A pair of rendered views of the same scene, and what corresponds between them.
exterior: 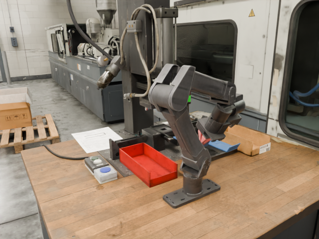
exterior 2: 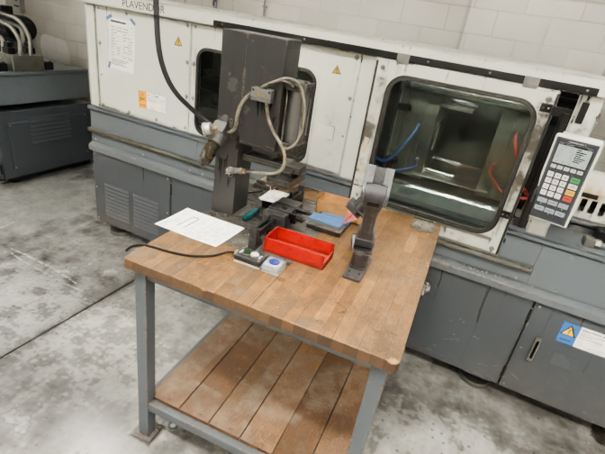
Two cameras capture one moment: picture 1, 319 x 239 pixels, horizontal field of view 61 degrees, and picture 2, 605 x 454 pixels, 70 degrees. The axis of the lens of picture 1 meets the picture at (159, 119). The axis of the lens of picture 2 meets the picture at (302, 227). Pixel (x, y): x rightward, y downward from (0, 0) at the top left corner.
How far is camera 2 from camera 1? 106 cm
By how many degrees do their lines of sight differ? 37
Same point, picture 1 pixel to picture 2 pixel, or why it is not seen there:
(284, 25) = (377, 95)
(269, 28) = (357, 92)
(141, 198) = (327, 280)
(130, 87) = (235, 159)
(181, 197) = (356, 273)
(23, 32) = not seen: outside the picture
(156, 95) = (371, 194)
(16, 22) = not seen: outside the picture
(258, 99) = (338, 163)
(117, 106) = (25, 150)
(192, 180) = (365, 257)
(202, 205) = (373, 275)
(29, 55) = not seen: outside the picture
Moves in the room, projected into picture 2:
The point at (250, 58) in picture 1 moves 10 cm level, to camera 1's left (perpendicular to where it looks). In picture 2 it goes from (331, 118) to (317, 118)
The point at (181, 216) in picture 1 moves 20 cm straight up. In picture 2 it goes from (369, 287) to (382, 238)
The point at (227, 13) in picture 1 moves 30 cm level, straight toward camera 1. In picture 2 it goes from (303, 59) to (327, 69)
